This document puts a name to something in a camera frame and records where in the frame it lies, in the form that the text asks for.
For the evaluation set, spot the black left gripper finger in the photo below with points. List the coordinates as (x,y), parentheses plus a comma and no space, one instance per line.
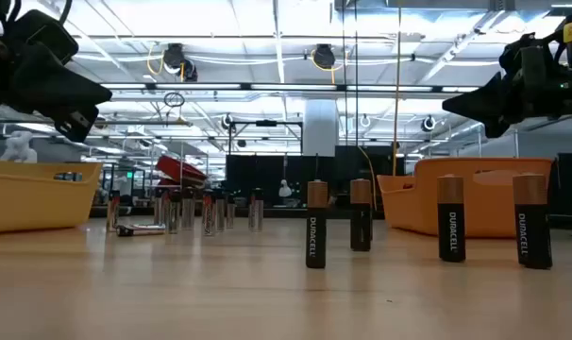
(69,96)
(78,125)

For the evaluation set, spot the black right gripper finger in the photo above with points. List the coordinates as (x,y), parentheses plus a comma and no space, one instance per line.
(479,101)
(496,127)

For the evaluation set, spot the yellow plastic bin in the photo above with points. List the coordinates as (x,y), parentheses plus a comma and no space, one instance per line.
(31,203)

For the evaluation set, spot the black copper Duracell battery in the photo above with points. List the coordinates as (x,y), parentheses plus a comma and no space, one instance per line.
(451,226)
(531,226)
(360,226)
(316,236)

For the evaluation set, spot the thick silver black Energizer battery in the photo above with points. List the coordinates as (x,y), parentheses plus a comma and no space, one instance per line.
(256,212)

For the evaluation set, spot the orange plastic bin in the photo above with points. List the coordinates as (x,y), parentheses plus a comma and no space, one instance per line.
(489,208)

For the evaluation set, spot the white square pillar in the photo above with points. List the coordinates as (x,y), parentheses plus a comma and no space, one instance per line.
(320,127)

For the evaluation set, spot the black partition panels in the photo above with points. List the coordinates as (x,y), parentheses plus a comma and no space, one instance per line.
(267,170)

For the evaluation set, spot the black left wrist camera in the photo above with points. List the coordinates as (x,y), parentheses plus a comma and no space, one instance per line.
(45,38)

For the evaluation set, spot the black gantry frame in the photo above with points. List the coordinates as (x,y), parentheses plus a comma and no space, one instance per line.
(265,123)

